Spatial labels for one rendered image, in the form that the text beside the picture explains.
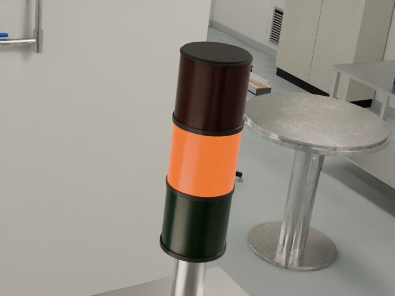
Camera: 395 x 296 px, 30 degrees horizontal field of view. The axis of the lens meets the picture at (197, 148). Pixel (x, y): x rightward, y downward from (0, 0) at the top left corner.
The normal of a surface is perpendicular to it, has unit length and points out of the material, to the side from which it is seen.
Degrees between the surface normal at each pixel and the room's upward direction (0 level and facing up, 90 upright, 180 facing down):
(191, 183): 90
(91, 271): 90
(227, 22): 90
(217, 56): 0
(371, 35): 90
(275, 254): 0
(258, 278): 0
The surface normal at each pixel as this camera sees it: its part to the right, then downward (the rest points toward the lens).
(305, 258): 0.11, -0.91
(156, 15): 0.51, 0.39
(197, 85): -0.46, 0.31
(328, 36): -0.85, 0.12
